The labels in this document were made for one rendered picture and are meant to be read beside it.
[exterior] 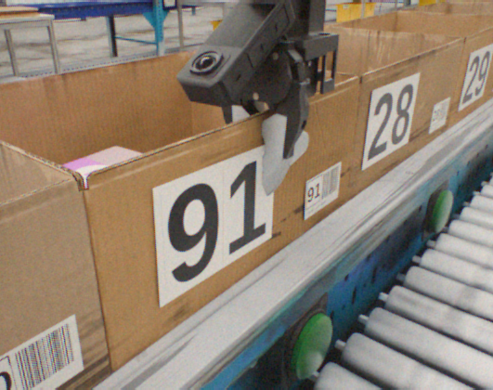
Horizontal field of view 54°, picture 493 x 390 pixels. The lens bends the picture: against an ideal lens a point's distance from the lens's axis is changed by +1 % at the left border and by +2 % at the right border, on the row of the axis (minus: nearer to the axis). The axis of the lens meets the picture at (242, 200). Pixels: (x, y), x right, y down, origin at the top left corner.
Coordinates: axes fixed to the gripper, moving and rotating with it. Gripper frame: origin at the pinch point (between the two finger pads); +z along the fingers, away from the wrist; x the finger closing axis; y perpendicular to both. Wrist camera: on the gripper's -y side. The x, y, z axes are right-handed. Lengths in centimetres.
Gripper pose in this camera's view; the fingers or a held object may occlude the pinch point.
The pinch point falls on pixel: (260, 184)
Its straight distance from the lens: 48.1
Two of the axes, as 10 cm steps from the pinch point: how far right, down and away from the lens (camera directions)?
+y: 6.3, -3.5, 7.0
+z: 0.0, 9.0, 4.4
